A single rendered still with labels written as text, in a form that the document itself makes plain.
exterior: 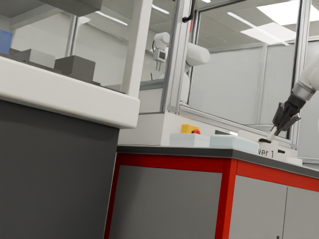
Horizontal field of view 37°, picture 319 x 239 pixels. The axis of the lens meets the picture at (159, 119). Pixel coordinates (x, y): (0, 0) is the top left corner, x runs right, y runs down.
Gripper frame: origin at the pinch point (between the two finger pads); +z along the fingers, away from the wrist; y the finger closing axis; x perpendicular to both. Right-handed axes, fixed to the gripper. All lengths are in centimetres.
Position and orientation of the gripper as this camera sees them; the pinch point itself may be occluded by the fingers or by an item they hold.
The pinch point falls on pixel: (273, 133)
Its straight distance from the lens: 222.1
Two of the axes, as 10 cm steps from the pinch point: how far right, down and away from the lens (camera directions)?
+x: -7.4, -2.1, -6.5
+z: -4.9, 8.2, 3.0
